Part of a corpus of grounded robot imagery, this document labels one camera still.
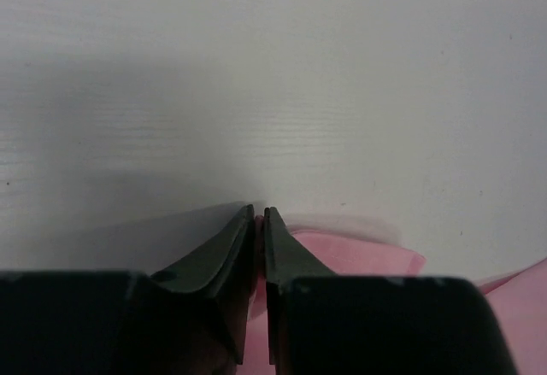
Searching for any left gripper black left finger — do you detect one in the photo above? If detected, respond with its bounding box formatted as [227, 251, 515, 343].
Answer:
[150, 205, 255, 365]

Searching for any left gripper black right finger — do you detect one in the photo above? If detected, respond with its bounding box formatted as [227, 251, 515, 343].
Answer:
[262, 207, 336, 365]

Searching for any pink t-shirt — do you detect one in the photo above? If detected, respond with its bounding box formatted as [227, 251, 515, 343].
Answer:
[237, 227, 546, 374]

